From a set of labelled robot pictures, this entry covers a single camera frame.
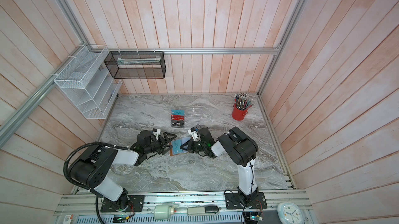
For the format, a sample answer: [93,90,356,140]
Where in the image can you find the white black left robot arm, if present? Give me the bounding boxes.
[63,129,177,202]

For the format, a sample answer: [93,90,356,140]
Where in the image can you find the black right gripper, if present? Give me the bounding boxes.
[180,138,208,153]

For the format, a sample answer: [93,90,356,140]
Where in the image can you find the white wire mesh shelf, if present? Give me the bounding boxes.
[54,45,122,120]

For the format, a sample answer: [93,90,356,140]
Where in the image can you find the teal card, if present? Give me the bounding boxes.
[171,110,185,116]
[172,138,188,155]

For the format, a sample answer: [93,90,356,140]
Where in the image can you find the grey black rectangular device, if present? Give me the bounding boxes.
[187,205,220,216]

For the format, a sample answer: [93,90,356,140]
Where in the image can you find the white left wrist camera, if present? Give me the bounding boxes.
[152,128,161,140]

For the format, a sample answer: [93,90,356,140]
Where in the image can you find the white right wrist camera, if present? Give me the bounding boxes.
[188,127,201,141]

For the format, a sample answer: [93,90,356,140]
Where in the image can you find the red card in stand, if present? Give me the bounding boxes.
[171,115,185,121]

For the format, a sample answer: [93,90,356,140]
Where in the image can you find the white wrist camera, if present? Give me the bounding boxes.
[188,127,201,141]
[152,128,161,140]

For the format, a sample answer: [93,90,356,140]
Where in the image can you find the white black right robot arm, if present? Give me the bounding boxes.
[180,127,259,203]

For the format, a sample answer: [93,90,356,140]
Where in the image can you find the black card in stand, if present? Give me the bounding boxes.
[171,120,185,128]

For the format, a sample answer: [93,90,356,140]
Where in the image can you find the white cylindrical device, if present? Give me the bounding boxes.
[154,204,175,220]

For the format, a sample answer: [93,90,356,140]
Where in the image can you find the white analog clock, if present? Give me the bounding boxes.
[277,202,304,224]

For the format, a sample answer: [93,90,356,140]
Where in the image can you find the red metal pencil bucket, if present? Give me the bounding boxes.
[231,104,248,121]

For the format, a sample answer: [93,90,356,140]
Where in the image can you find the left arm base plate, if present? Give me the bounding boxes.
[100,195,145,213]

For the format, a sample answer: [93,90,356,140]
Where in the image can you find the clear acrylic card stand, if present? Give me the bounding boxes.
[181,108,208,129]

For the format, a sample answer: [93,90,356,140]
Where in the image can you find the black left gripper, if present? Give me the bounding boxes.
[145,132,177,155]

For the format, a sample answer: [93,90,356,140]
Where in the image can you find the black mesh wall basket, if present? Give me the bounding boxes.
[105,50,166,79]

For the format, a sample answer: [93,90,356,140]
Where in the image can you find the brown leather card holder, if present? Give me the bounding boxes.
[169,136,191,156]

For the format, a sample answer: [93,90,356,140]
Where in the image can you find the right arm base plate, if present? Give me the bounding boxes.
[224,191,268,209]

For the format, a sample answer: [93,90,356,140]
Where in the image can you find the teal card in stand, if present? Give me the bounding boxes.
[171,110,185,116]

